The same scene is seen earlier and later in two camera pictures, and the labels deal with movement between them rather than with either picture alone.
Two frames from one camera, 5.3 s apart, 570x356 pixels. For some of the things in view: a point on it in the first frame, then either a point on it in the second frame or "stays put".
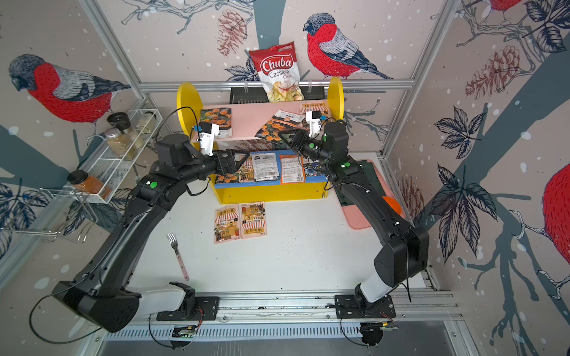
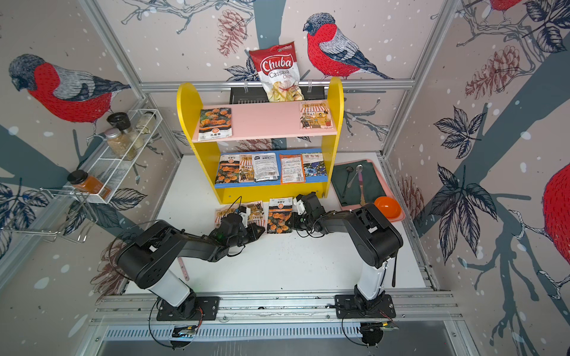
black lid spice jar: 122,121 stays put
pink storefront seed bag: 253,219 stays put
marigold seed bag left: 221,116 stays put
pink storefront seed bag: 247,172 stays put
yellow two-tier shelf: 274,173 stays put
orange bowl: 394,204 stays put
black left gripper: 231,167 → 254,235
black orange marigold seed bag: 278,123 → 280,215
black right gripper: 300,139 → 293,222
